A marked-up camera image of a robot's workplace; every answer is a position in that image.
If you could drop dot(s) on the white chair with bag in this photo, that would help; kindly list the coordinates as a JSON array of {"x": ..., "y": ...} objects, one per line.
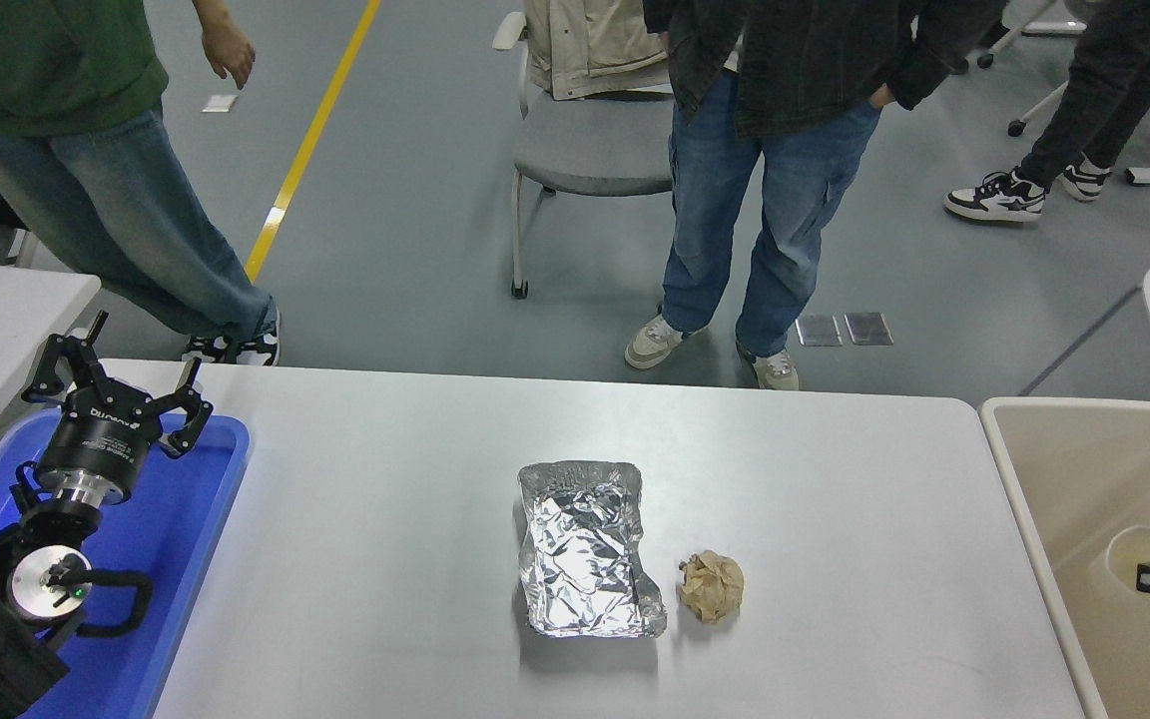
[{"x": 26, "y": 245}]

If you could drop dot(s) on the grey wheeled chair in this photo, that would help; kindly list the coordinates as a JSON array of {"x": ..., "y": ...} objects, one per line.
[{"x": 595, "y": 150}]

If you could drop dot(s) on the person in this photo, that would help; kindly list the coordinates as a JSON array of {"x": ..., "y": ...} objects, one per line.
[
  {"x": 1104, "y": 90},
  {"x": 86, "y": 180},
  {"x": 715, "y": 200}
]

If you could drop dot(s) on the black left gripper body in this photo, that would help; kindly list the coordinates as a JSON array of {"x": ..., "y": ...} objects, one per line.
[{"x": 101, "y": 439}]

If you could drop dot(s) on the foil tray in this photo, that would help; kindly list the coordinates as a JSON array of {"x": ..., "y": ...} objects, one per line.
[{"x": 585, "y": 559}]

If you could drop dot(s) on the tan paper ball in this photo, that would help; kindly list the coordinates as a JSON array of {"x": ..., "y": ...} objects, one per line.
[{"x": 712, "y": 589}]

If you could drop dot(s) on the large pale bin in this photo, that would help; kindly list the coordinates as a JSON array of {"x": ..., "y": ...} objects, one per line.
[{"x": 1064, "y": 469}]

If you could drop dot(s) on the white paper cup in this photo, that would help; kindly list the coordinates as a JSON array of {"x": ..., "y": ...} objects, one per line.
[{"x": 1134, "y": 549}]

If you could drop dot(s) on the person's hand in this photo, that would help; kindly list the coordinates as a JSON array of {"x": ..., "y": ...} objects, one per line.
[{"x": 231, "y": 55}]

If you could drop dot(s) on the metal floor plate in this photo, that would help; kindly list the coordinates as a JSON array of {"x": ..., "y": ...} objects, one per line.
[
  {"x": 819, "y": 330},
  {"x": 868, "y": 328}
]

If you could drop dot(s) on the blue plastic tray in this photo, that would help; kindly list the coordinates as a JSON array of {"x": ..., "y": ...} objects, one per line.
[{"x": 186, "y": 519}]

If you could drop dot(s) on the beige jacket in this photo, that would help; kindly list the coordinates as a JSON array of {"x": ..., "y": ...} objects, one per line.
[{"x": 595, "y": 40}]

